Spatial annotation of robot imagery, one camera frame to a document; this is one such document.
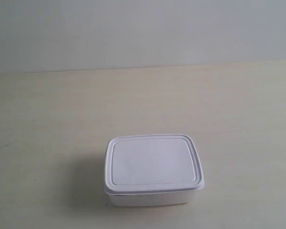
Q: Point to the white lidded plastic container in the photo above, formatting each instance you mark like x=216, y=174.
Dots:
x=152, y=170

